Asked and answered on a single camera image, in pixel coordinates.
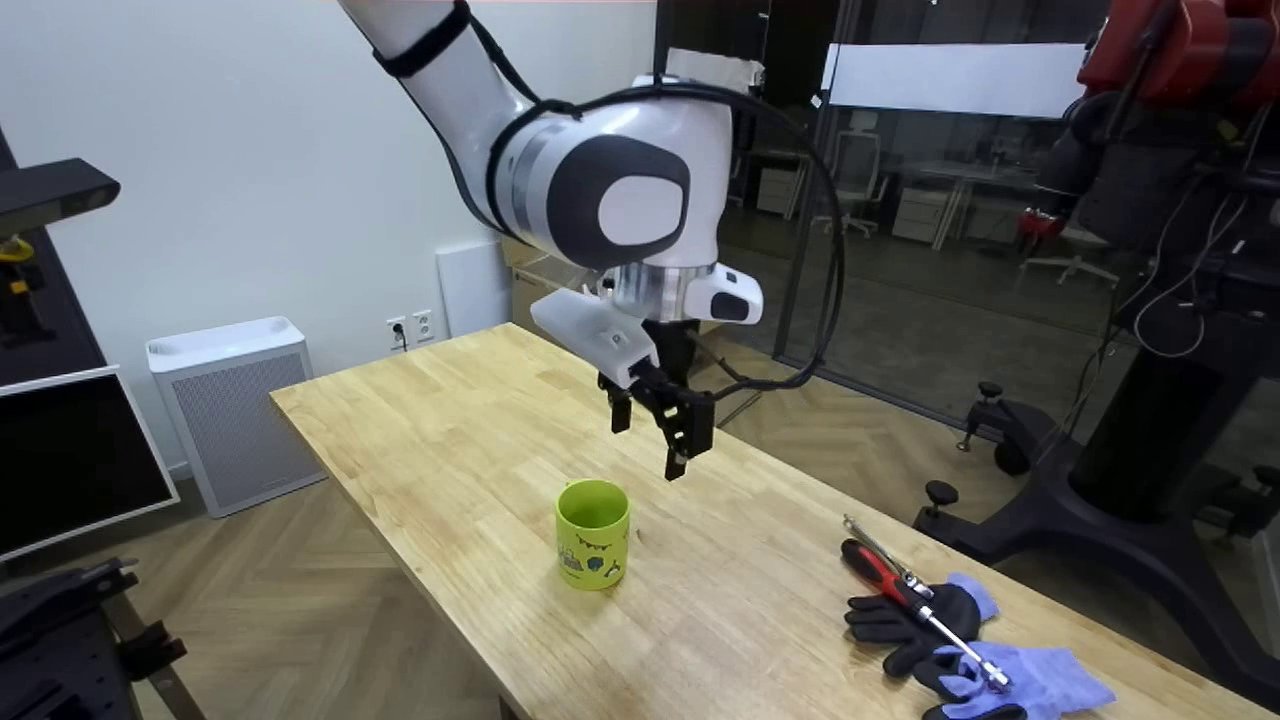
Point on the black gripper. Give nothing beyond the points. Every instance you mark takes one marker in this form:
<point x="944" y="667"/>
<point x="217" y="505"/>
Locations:
<point x="673" y="349"/>

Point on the green mug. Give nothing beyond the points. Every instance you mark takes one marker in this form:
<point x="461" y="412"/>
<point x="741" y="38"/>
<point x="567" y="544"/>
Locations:
<point x="593" y="542"/>

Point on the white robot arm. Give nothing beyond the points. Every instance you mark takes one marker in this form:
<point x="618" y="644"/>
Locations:
<point x="627" y="202"/>

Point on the purple black work glove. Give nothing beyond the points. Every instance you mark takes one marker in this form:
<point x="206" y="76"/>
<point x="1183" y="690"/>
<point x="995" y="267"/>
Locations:
<point x="1052" y="682"/>
<point x="890" y="621"/>

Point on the white air purifier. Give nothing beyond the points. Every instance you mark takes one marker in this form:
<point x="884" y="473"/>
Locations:
<point x="232" y="412"/>

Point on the white board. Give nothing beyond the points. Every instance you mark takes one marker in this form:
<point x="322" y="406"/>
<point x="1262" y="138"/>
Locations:
<point x="954" y="82"/>

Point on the black monitor screen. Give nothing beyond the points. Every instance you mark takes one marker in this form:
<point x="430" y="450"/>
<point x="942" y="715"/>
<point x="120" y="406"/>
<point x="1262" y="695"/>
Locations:
<point x="67" y="463"/>

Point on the black equipment stand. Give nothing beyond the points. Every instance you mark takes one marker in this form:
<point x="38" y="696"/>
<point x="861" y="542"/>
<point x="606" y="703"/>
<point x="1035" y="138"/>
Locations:
<point x="62" y="641"/>

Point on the black shelf unit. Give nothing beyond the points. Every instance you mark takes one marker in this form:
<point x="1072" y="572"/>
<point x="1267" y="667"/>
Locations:
<point x="53" y="195"/>

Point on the red robot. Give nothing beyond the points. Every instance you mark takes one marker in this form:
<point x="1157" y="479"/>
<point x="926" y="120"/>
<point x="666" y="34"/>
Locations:
<point x="1187" y="54"/>

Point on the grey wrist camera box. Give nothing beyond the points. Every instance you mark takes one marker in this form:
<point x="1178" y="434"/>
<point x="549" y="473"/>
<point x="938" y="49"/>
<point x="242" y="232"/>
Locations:
<point x="593" y="332"/>

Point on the white wall panel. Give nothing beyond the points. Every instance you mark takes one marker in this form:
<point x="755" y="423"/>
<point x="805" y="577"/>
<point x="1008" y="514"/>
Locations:
<point x="470" y="284"/>

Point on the white wall outlet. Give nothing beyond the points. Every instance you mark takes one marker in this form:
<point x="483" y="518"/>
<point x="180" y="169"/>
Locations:
<point x="413" y="331"/>

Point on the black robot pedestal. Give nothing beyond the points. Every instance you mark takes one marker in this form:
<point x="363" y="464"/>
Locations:
<point x="1146" y="442"/>

